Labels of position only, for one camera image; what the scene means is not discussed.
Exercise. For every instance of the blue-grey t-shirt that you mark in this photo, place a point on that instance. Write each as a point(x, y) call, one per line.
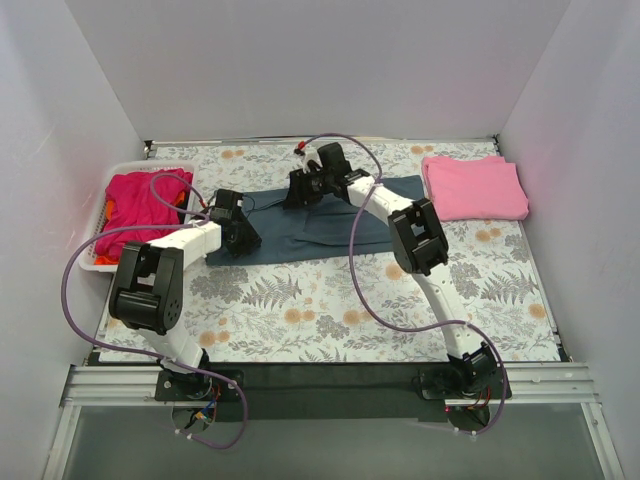
point(319, 232)

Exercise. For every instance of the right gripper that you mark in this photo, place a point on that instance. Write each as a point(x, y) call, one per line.
point(300, 187)

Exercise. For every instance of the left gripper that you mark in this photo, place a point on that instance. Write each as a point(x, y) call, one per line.
point(245, 235)

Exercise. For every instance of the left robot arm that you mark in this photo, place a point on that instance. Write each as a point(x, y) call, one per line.
point(147, 295)

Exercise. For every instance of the magenta t-shirt in basket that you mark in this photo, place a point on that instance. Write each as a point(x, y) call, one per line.
point(136, 205)

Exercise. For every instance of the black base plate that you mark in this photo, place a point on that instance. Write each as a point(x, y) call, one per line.
point(331, 391)

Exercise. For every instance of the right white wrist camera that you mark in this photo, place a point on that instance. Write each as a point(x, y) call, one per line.
point(308, 156)

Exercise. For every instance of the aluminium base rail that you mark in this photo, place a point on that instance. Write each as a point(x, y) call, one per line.
point(531, 383)

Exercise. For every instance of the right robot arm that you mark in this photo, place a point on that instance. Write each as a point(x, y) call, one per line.
point(420, 248)

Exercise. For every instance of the floral table mat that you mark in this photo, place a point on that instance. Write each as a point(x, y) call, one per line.
point(308, 311)

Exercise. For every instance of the folded pink t-shirt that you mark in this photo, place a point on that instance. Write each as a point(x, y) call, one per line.
point(484, 189)

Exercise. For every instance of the orange garment in basket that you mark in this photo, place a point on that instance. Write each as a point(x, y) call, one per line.
point(107, 249)

